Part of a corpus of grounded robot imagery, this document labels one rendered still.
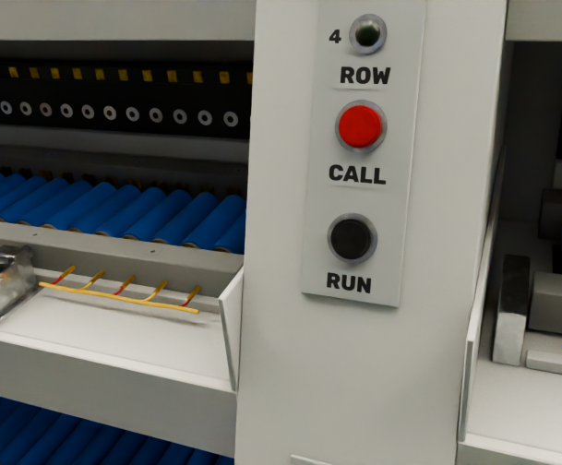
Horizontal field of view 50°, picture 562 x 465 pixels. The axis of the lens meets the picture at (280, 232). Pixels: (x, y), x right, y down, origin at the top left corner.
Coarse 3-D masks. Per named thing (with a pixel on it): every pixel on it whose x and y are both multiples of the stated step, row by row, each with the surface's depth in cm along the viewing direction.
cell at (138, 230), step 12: (180, 192) 41; (168, 204) 40; (180, 204) 40; (144, 216) 39; (156, 216) 38; (168, 216) 39; (132, 228) 37; (144, 228) 37; (156, 228) 38; (144, 240) 37
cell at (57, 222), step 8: (104, 184) 43; (88, 192) 42; (96, 192) 42; (104, 192) 43; (112, 192) 43; (80, 200) 41; (88, 200) 41; (96, 200) 42; (72, 208) 40; (80, 208) 41; (88, 208) 41; (56, 216) 39; (64, 216) 39; (72, 216) 40; (80, 216) 40; (48, 224) 39; (56, 224) 39; (64, 224) 39
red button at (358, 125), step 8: (344, 112) 23; (352, 112) 23; (360, 112) 23; (368, 112) 23; (344, 120) 23; (352, 120) 23; (360, 120) 23; (368, 120) 23; (376, 120) 23; (344, 128) 23; (352, 128) 23; (360, 128) 23; (368, 128) 23; (376, 128) 23; (344, 136) 23; (352, 136) 23; (360, 136) 23; (368, 136) 23; (376, 136) 23; (352, 144) 23; (360, 144) 23; (368, 144) 23
